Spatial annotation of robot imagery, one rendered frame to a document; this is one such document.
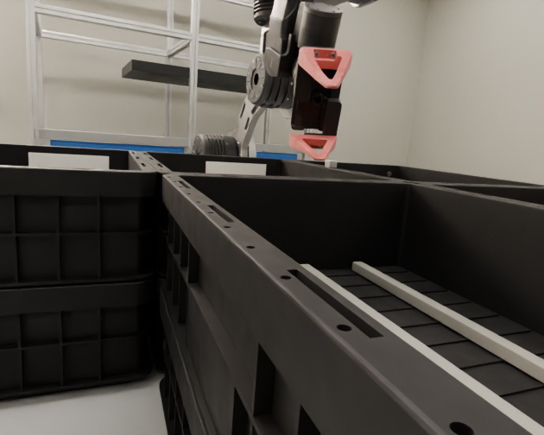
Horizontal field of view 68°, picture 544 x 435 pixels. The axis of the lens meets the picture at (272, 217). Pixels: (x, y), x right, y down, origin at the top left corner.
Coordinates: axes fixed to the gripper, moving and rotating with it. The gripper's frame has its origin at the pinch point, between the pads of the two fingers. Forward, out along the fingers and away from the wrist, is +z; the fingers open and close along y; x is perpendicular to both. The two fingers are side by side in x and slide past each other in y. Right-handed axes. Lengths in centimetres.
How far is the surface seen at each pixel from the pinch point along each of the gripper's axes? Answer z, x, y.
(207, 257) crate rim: 32.8, 11.3, -7.9
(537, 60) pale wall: -274, -216, 66
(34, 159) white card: -13.5, 45.2, 15.7
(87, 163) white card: -15.5, 37.4, 17.3
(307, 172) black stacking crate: -14.8, -1.5, 16.6
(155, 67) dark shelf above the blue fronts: -190, 63, 60
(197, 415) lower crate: 36.4, 11.8, 0.6
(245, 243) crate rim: 35.7, 9.5, -11.6
